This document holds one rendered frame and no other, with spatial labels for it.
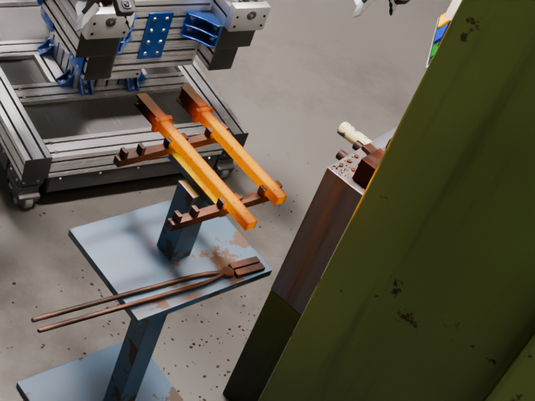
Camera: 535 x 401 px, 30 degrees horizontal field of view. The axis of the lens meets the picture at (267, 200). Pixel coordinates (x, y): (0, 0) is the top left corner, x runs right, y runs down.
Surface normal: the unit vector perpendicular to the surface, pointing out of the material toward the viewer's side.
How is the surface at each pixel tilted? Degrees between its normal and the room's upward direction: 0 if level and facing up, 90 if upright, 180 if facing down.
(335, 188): 90
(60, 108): 0
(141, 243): 0
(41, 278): 0
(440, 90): 90
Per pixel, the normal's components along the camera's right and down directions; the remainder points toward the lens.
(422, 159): -0.61, 0.36
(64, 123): 0.31, -0.72
